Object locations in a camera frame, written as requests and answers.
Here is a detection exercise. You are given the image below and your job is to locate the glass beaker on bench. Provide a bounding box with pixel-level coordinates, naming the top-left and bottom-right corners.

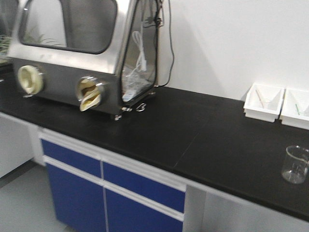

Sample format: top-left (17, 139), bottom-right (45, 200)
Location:
top-left (281, 145), bottom-right (309, 184)

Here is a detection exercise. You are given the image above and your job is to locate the right cream glove port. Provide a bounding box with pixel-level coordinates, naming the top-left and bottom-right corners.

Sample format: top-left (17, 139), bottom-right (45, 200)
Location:
top-left (76, 76), bottom-right (105, 112)

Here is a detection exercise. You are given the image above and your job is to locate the cream glove port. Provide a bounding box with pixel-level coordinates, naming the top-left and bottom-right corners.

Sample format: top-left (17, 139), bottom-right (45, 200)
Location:
top-left (17, 65), bottom-right (44, 95)
top-left (76, 76), bottom-right (105, 112)

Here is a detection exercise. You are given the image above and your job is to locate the blue right drawer front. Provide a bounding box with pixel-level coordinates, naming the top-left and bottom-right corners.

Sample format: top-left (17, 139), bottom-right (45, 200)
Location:
top-left (103, 162), bottom-right (185, 213)

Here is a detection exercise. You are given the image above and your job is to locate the blue drawer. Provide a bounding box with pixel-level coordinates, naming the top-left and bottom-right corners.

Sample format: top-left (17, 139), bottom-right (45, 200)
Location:
top-left (103, 162), bottom-right (185, 213)
top-left (41, 139), bottom-right (101, 178)

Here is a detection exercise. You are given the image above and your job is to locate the stainless steel glove box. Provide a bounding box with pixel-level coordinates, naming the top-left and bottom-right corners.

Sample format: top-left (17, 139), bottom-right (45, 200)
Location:
top-left (8, 0), bottom-right (161, 120)

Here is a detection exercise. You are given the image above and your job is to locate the blue left drawer front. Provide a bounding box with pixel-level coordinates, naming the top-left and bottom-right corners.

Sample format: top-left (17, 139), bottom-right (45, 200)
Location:
top-left (41, 139), bottom-right (101, 178)

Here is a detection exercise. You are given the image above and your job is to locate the blue right cabinet door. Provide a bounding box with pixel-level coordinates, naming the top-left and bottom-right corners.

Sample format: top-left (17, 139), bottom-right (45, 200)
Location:
top-left (105, 189), bottom-right (183, 232)

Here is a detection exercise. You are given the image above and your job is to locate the blue cabinet door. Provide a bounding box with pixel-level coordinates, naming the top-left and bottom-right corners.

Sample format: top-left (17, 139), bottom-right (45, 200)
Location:
top-left (105, 189), bottom-right (183, 232)
top-left (47, 164), bottom-right (106, 232)

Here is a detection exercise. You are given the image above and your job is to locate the red liquid test tube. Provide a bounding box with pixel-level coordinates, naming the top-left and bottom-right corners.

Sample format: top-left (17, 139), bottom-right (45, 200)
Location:
top-left (255, 88), bottom-right (265, 108)

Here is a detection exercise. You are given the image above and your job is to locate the left white storage bin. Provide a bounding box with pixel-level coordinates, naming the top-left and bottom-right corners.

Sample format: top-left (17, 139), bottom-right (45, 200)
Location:
top-left (243, 83), bottom-right (285, 123)

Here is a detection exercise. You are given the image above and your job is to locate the white storage bin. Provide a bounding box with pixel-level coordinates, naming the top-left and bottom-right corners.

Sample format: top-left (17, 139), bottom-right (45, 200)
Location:
top-left (243, 83), bottom-right (285, 123)
top-left (280, 88), bottom-right (309, 130)

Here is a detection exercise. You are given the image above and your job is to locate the blue left cabinet door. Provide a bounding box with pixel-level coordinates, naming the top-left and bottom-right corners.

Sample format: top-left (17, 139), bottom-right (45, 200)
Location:
top-left (47, 164), bottom-right (106, 232)

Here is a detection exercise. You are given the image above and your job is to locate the left cream glove port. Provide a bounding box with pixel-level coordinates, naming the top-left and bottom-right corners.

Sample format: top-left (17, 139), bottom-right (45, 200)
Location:
top-left (17, 65), bottom-right (44, 95)

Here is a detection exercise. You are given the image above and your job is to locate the middle white storage bin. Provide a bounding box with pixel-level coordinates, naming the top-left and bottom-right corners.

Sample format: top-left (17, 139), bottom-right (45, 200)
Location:
top-left (280, 88), bottom-right (309, 130)

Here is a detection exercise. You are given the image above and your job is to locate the green plant behind glove box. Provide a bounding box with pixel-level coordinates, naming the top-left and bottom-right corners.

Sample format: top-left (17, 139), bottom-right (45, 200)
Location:
top-left (0, 34), bottom-right (12, 56)

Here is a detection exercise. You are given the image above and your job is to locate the white cable inside chamber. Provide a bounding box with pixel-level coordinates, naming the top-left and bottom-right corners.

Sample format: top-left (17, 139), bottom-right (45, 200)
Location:
top-left (132, 30), bottom-right (148, 72)

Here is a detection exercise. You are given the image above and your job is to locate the black power cable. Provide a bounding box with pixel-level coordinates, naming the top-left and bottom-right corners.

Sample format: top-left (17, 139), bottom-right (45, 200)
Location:
top-left (156, 0), bottom-right (175, 87)

